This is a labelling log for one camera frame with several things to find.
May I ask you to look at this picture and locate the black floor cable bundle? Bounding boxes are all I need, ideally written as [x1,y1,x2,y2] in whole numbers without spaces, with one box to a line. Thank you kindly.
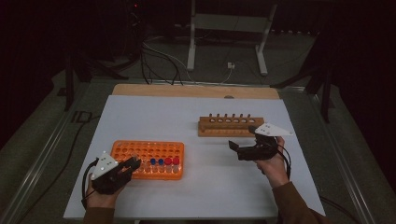
[139,46,185,87]

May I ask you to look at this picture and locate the white floor cable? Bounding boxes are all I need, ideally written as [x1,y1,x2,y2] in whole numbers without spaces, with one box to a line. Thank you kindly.
[141,41,234,86]

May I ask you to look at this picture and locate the person's left hand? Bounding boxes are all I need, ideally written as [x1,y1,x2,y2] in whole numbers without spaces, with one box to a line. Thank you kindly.
[85,181,124,209]

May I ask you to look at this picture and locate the black tripod stand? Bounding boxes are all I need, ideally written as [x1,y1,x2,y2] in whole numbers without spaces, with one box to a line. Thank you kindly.
[270,60,336,124]

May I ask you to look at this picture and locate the orange plastic test tube rack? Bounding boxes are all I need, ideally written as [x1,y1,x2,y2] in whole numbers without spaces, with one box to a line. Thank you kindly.
[110,139,185,181]

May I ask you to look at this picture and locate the person's right hand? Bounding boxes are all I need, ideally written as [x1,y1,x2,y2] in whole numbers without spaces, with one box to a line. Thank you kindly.
[255,135,290,189]

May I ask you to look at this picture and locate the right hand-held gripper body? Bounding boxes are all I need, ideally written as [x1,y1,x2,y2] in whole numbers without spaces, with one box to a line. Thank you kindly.
[237,122,294,161]

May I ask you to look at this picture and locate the white table mat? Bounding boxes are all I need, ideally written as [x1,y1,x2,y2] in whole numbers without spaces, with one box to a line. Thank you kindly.
[63,94,326,220]

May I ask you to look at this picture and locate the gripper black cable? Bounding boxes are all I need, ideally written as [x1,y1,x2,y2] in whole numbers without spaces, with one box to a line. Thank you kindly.
[275,144,293,181]
[80,157,101,210]

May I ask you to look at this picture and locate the thin black floor cable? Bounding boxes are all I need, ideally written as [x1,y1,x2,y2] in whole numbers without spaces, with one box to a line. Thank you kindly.
[15,115,102,224]

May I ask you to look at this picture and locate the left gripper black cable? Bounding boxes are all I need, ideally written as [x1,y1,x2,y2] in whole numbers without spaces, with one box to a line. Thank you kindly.
[80,157,101,210]

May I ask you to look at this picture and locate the dark equipment stand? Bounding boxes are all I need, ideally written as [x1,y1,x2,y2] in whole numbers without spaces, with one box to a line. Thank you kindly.
[124,0,148,63]

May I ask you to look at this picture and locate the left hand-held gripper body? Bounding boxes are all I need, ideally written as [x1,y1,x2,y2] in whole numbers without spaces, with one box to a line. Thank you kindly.
[90,150,132,196]

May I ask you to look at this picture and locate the metal floor rail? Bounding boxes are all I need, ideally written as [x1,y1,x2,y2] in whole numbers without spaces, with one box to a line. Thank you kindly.
[309,91,379,224]
[0,105,78,224]

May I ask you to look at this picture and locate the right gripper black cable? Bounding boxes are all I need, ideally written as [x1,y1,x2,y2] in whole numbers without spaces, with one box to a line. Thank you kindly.
[275,144,293,181]

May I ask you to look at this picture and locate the grey metal stand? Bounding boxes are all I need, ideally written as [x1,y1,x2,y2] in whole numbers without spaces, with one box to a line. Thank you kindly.
[186,0,278,77]

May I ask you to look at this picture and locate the wooden test tube rack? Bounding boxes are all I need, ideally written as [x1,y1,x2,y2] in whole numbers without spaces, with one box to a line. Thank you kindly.
[197,113,265,138]

